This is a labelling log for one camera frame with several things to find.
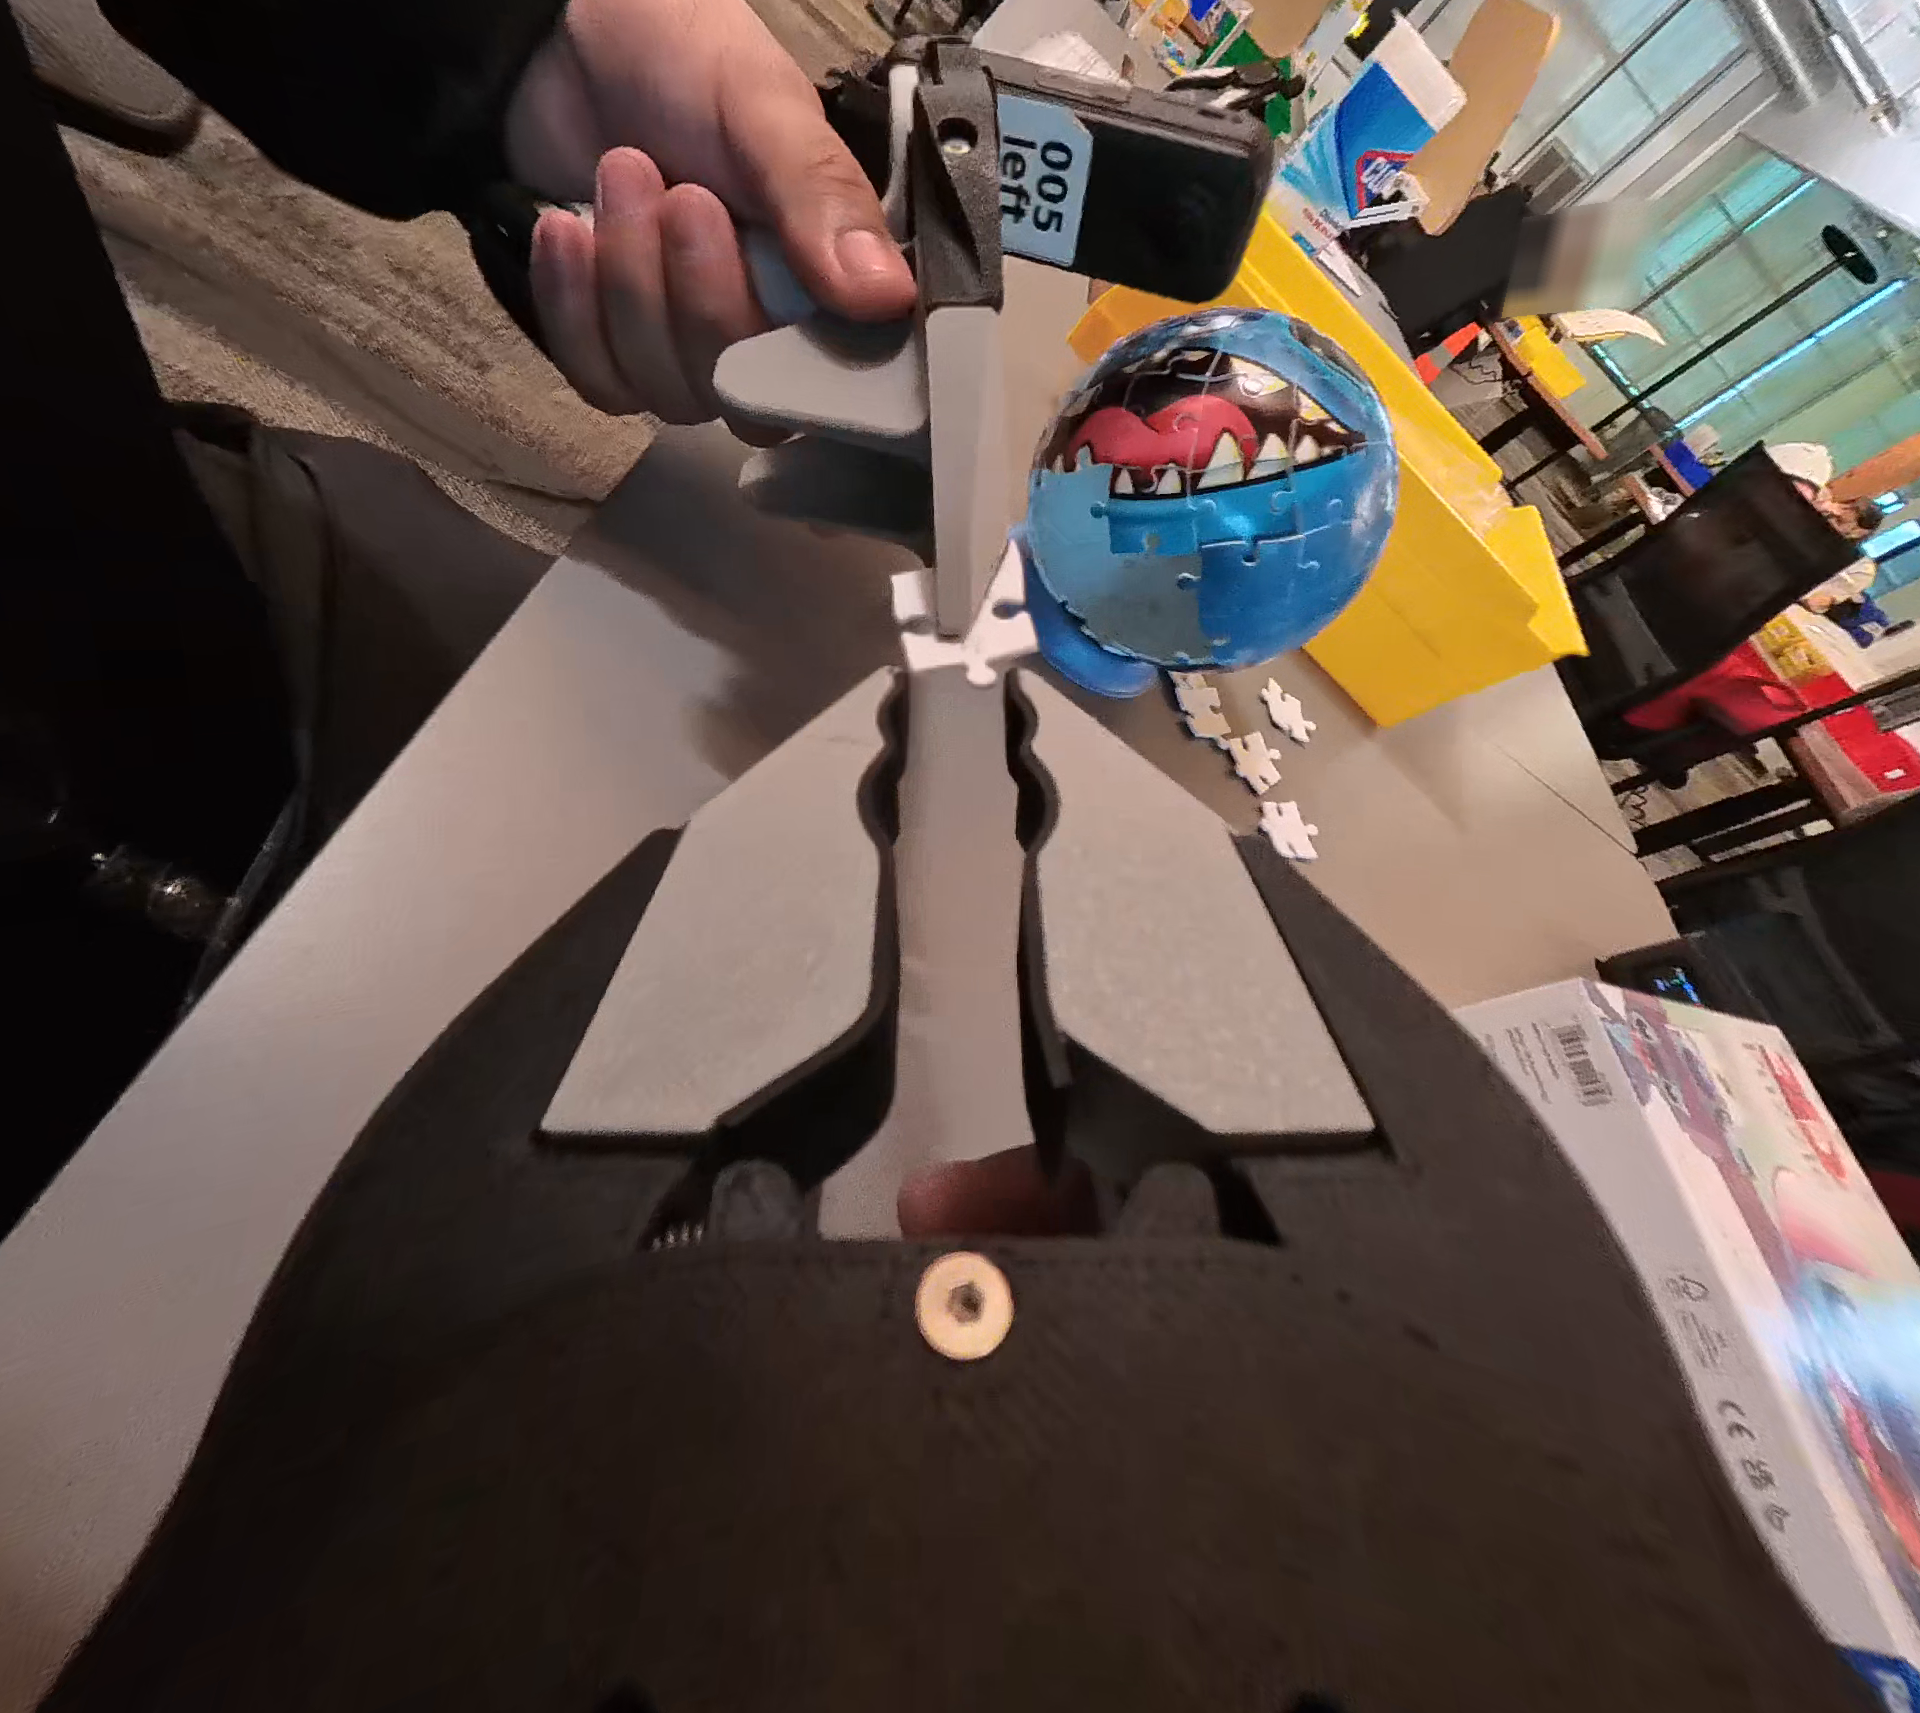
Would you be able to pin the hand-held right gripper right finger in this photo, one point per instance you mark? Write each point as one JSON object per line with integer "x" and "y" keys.
{"x": 1185, "y": 979}

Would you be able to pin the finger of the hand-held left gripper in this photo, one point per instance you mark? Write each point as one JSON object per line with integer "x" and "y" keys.
{"x": 961, "y": 469}

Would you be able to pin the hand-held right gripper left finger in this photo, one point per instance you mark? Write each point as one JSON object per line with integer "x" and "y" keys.
{"x": 720, "y": 979}

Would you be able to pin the blue puzzle ball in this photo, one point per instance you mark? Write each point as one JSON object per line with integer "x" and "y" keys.
{"x": 1275, "y": 543}

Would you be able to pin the cartoon printed puzzle box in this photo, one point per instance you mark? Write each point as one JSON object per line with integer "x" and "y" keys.
{"x": 1651, "y": 1218}

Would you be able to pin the person's right hand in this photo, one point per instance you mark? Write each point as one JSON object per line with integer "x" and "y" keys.
{"x": 991, "y": 1195}

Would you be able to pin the person's left hand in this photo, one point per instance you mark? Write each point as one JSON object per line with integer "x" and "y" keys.
{"x": 661, "y": 123}

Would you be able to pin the blue white wipes container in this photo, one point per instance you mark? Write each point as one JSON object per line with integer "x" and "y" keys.
{"x": 1373, "y": 153}

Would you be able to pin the orange traffic cone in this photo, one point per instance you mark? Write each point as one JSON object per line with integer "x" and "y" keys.
{"x": 1442, "y": 352}

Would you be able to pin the narrow cardboard panel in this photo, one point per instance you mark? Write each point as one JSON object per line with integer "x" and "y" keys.
{"x": 1484, "y": 93}

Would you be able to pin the yellow plastic bin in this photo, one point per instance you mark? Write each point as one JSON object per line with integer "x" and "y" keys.
{"x": 1440, "y": 632}

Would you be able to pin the black device with display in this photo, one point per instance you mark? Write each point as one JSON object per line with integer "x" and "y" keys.
{"x": 1694, "y": 979}

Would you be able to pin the dark metal clip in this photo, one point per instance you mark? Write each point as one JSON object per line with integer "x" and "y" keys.
{"x": 151, "y": 890}

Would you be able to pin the black office chair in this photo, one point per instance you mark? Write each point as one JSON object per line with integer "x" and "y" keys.
{"x": 1724, "y": 559}

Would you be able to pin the black round stand base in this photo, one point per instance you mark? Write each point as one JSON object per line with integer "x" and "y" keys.
{"x": 1849, "y": 250}

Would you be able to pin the red covered table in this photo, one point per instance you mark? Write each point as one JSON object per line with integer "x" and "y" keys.
{"x": 1860, "y": 739}

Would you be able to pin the grey office chair seat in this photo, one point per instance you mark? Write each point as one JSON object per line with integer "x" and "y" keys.
{"x": 105, "y": 63}

